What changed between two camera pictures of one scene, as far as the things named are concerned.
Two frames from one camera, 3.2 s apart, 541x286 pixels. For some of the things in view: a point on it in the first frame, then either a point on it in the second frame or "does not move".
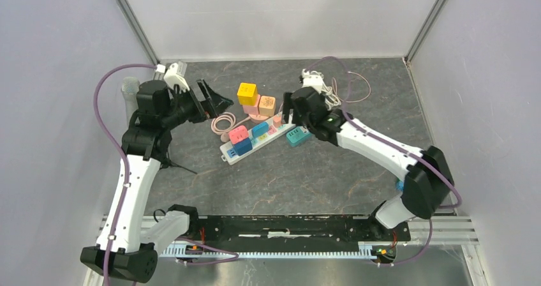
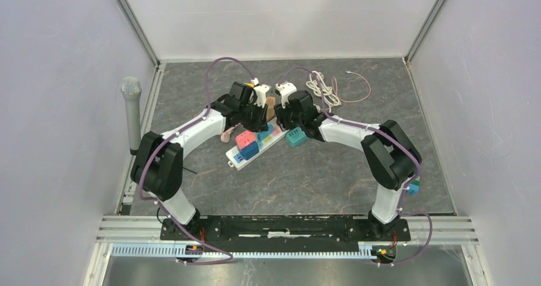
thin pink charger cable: x=351 y=101 does not move
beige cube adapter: x=266 y=106 does not move
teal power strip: x=298 y=137 does not move
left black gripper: x=214 y=105 → x=259 y=125
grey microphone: x=129 y=88 does not move
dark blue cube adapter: x=240 y=148 → x=249 y=150
